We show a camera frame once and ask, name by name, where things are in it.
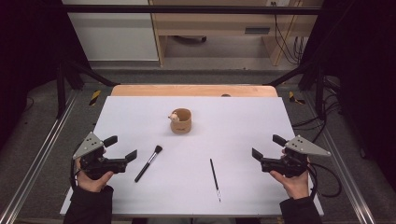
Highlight black powder makeup brush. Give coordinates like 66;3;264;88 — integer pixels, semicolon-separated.
134;145;163;184

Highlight person's left hand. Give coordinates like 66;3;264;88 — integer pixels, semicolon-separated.
76;157;116;194

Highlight aluminium floor rail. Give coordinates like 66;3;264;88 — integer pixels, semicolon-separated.
303;92;377;224
0;90;78;224

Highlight thin black pen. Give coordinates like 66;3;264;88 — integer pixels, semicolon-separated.
209;158;222;203

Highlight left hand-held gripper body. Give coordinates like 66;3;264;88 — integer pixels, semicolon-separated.
72;131;129;181

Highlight dark curtain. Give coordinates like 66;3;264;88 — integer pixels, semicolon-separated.
298;0;396;188
0;0;92;150

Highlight white board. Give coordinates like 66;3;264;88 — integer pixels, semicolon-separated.
59;95;325;217

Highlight tan cup with bear figure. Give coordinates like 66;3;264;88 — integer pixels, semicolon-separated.
167;107;192;135

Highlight black hanging cables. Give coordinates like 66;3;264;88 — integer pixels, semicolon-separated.
270;1;305;65

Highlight black horizontal frame bar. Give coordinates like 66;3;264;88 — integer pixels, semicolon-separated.
62;4;325;16

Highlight yellow clamp right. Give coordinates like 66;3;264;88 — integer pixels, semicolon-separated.
288;91;306;105

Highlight white cabinet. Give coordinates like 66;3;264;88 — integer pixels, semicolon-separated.
62;0;160;62

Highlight black floor cables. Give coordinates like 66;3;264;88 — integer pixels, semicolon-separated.
292;76;344;144

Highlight light wooden table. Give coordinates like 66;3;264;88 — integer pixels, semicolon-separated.
110;84;279;98

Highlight person's right hand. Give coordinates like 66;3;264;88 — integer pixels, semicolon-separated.
269;148;312;200

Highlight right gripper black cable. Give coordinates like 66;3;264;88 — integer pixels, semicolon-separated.
306;161;343;199

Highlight yellow black tape strip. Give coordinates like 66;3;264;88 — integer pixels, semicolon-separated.
89;90;102;106

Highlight beige cabinet shelf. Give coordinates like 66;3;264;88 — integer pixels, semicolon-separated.
148;0;325;68

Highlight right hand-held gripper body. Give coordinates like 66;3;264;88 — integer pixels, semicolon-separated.
261;134;332;179

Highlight black frame leg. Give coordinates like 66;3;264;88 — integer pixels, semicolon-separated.
55;59;120;119
267;62;327;120

